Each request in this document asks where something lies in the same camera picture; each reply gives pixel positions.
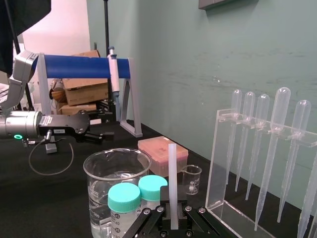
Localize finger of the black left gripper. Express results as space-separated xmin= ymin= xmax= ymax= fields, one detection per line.
xmin=84 ymin=132 xmax=116 ymax=140
xmin=75 ymin=137 xmax=104 ymax=145

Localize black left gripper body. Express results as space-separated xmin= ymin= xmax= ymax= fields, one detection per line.
xmin=38 ymin=113 xmax=92 ymax=143

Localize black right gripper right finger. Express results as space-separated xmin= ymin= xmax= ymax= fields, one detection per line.
xmin=177 ymin=199 xmax=222 ymax=238

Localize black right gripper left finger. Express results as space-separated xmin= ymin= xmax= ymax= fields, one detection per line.
xmin=125 ymin=184 xmax=172 ymax=238

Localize white stirring rod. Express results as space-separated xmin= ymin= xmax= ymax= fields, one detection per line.
xmin=168 ymin=143 xmax=180 ymax=230

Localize brown cardboard box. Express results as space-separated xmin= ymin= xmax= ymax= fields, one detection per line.
xmin=62 ymin=77 xmax=110 ymax=107
xmin=60 ymin=102 xmax=98 ymax=116
xmin=70 ymin=49 xmax=102 ymax=59

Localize teal capped sample vial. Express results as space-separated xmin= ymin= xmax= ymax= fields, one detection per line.
xmin=138 ymin=175 xmax=169 ymax=214
xmin=107 ymin=183 xmax=142 ymax=238

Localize clear acrylic pipette rack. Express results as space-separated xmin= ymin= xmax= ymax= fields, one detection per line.
xmin=205 ymin=108 xmax=317 ymax=238

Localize large glass beaker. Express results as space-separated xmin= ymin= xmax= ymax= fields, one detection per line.
xmin=83 ymin=148 xmax=152 ymax=238

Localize small glass beaker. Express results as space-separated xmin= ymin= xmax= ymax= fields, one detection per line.
xmin=181 ymin=164 xmax=203 ymax=196

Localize grey stand with blue bar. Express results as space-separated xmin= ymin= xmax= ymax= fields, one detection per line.
xmin=36 ymin=53 xmax=144 ymax=138

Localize white and blue micropipette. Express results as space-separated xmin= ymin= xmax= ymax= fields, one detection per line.
xmin=107 ymin=46 xmax=122 ymax=113

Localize pink pipette tip box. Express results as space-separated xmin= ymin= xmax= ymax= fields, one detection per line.
xmin=137 ymin=136 xmax=190 ymax=176

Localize black table cloth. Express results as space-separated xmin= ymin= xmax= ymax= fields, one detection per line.
xmin=0 ymin=119 xmax=317 ymax=238

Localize black stand pole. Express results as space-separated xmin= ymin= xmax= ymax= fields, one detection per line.
xmin=103 ymin=0 xmax=110 ymax=59

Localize large plastic transfer pipette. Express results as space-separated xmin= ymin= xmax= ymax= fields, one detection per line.
xmin=297 ymin=158 xmax=317 ymax=238
xmin=276 ymin=99 xmax=312 ymax=224
xmin=253 ymin=86 xmax=292 ymax=232

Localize black softbox light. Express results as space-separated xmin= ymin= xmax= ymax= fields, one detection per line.
xmin=0 ymin=0 xmax=52 ymax=78

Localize small plastic transfer pipette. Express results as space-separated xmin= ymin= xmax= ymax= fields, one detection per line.
xmin=233 ymin=91 xmax=257 ymax=193
xmin=244 ymin=93 xmax=271 ymax=201

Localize thin dark gripper cable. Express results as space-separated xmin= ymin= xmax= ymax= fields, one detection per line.
xmin=21 ymin=129 xmax=75 ymax=176

